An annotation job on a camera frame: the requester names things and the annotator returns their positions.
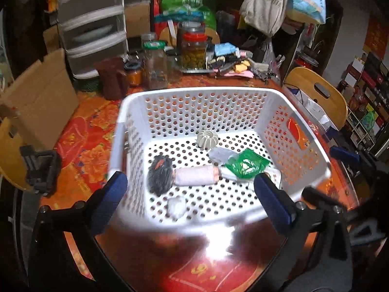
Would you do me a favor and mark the right yellow wooden chair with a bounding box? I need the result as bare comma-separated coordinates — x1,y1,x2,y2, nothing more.
283,67,348,130

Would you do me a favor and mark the grey plastic drawer tower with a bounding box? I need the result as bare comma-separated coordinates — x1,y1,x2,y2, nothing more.
57,0,128,79

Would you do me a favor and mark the yellow wooden chair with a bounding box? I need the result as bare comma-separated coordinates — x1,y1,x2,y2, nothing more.
283,67,348,130
0,118,32,192

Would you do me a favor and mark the cardboard box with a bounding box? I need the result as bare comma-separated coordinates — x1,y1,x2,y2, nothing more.
0,48,80,151

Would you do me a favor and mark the small white bundle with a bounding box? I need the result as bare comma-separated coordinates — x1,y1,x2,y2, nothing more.
167,196,186,220

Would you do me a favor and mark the green-lid glass jar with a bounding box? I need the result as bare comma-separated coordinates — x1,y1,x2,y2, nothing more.
144,41,168,90

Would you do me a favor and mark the red-lid pickle jar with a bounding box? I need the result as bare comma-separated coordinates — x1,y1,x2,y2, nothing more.
181,32,207,69

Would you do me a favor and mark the clear plastic wrapper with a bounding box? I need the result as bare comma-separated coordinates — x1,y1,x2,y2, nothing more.
208,147,238,165

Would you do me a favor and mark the brown plastic mug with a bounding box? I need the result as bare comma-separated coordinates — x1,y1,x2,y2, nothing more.
95,57,129,101

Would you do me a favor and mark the left yellow wooden chair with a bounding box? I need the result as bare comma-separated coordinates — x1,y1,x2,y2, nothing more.
0,118,32,192

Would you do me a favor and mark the black phone stand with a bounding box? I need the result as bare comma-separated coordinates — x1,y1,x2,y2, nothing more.
19,145,61,196

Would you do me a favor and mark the blue printed paper bag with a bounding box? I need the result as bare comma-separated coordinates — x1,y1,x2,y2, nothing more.
285,0,326,24

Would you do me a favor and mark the white ribbed round ornament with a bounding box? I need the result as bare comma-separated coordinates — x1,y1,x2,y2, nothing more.
196,129,218,150

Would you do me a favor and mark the green shopping bag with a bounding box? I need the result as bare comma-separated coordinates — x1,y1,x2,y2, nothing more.
160,0,217,30

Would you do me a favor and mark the red floral tablecloth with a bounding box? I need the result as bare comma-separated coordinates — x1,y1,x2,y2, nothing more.
39,74,358,292

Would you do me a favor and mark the green plastic packet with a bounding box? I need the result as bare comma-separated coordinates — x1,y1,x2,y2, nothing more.
224,149,270,179

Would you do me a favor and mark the pink towel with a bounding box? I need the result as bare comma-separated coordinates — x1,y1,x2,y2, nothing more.
173,165,220,187

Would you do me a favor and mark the small orange sauce jar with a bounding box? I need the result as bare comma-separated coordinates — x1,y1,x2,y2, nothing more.
123,61,142,87

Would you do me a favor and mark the beige canvas tote bag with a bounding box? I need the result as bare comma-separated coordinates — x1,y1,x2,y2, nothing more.
239,0,287,38

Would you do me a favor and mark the shelf with boxes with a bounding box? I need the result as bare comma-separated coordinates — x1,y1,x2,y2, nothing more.
337,52,388,157

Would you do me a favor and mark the white cloth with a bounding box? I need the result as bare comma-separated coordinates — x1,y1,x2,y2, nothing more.
219,166,283,189

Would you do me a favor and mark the white perforated plastic basket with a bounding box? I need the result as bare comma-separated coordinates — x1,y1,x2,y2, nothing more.
109,87,331,235

